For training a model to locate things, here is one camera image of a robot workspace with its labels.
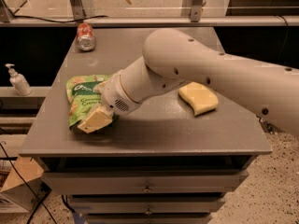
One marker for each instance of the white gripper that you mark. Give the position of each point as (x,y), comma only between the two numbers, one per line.
(116,94)

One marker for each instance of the green rice chip bag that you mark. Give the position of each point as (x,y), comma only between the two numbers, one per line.
(82,98)

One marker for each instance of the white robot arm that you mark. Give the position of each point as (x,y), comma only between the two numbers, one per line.
(171,58)

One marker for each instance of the orange soda can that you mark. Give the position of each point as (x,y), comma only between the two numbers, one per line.
(85,37)

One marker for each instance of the white pump dispenser bottle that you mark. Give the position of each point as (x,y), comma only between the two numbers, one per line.
(18,81)

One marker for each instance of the grey drawer cabinet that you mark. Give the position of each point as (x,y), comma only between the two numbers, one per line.
(189,162)

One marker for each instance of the top drawer knob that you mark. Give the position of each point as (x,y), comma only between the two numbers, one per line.
(147,189)

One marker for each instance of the drawer knob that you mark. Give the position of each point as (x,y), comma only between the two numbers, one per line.
(148,212)
(147,189)

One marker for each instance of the yellow sponge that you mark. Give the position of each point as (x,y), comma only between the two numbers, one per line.
(199,98)

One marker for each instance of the cardboard box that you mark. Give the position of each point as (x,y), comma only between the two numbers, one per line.
(21,191)

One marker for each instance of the middle drawer knob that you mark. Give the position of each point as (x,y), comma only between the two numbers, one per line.
(148,212)

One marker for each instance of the grey metal railing frame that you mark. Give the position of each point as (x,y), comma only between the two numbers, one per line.
(150,13)

